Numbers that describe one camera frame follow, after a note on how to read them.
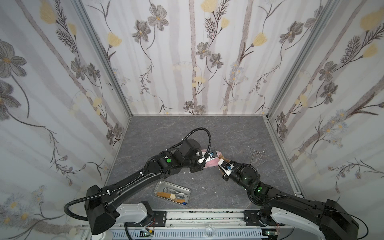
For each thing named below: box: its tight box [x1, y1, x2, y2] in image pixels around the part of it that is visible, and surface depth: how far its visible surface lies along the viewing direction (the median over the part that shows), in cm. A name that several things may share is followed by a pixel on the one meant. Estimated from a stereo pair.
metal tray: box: [153, 180, 191, 206], surface depth 84 cm
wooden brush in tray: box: [156, 191, 187, 205], surface depth 83 cm
